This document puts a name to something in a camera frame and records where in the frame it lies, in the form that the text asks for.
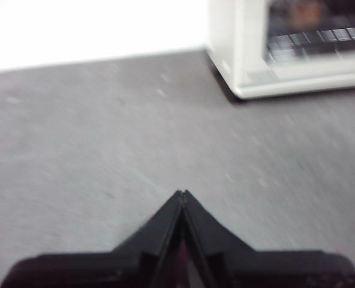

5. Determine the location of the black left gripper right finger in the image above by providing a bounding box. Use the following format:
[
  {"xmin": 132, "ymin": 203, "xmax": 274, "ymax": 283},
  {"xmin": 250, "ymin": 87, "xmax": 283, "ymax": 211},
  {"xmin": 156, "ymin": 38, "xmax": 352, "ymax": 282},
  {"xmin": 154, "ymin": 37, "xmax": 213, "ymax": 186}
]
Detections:
[{"xmin": 182, "ymin": 189, "xmax": 355, "ymax": 288}]

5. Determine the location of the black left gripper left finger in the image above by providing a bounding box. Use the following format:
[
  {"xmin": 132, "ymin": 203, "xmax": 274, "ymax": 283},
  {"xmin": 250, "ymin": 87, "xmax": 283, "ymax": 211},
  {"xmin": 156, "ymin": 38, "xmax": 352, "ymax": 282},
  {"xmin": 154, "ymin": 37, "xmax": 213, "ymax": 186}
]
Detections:
[{"xmin": 0, "ymin": 189, "xmax": 184, "ymax": 288}]

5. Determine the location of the cream Toshiba toaster oven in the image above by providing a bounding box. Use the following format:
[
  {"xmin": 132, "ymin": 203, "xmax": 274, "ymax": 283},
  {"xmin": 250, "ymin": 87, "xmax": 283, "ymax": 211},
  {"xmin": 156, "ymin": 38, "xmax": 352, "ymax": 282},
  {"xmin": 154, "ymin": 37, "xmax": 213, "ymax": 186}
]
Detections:
[{"xmin": 206, "ymin": 0, "xmax": 355, "ymax": 100}]

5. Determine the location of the metal wire oven rack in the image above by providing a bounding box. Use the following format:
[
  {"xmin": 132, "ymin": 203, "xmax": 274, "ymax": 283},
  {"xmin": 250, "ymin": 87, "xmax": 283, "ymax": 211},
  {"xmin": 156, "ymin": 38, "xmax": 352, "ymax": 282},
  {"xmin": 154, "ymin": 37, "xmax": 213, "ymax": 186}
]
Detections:
[{"xmin": 266, "ymin": 26, "xmax": 355, "ymax": 62}]

